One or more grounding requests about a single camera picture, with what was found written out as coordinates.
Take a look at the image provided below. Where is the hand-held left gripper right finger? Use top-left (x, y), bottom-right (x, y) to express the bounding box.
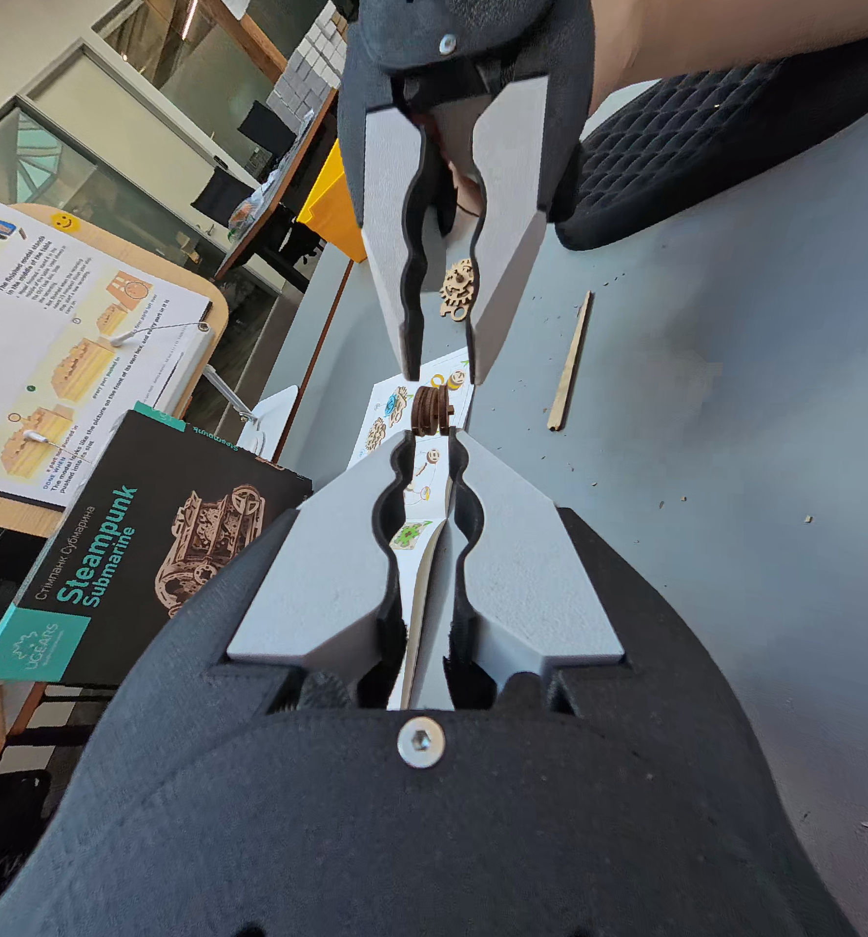
top-left (445, 429), bottom-right (625, 711)

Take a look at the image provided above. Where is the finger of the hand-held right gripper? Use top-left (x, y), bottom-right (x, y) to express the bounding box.
top-left (361, 102), bottom-right (453, 383)
top-left (465, 72), bottom-right (552, 387)

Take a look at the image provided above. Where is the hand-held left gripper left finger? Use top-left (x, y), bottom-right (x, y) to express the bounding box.
top-left (227, 430), bottom-right (414, 710)

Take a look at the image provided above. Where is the dark wooden disc assembly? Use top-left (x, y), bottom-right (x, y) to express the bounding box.
top-left (410, 386), bottom-right (455, 438)

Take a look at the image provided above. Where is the person's right forearm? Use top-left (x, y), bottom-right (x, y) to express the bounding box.
top-left (588, 0), bottom-right (868, 118)

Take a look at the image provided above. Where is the black model kit box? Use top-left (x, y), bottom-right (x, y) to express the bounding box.
top-left (0, 401), bottom-right (314, 689)

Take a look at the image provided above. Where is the person's right hand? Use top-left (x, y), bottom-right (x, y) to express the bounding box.
top-left (434, 110), bottom-right (488, 217)

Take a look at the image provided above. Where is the yellow storage bin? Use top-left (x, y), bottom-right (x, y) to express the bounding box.
top-left (295, 139), bottom-right (369, 265)

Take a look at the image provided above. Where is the light wooden gear part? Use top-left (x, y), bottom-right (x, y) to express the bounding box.
top-left (437, 258), bottom-right (479, 323)

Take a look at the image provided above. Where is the thin wooden stick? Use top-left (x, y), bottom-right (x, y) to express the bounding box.
top-left (546, 290), bottom-right (595, 433)

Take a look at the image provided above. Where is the black chair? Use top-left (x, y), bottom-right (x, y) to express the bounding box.
top-left (188, 167), bottom-right (255, 221)
top-left (238, 100), bottom-right (297, 151)

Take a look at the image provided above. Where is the white stand base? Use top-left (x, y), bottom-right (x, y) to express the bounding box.
top-left (247, 384), bottom-right (302, 462)

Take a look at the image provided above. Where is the illustrated instruction booklet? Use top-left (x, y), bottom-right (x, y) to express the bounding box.
top-left (346, 347), bottom-right (476, 711)

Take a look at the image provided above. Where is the light wooden board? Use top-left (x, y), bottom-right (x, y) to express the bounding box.
top-left (0, 204), bottom-right (230, 539)

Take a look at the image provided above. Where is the black mesh wrist rest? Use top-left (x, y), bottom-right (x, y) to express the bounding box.
top-left (555, 51), bottom-right (868, 253)

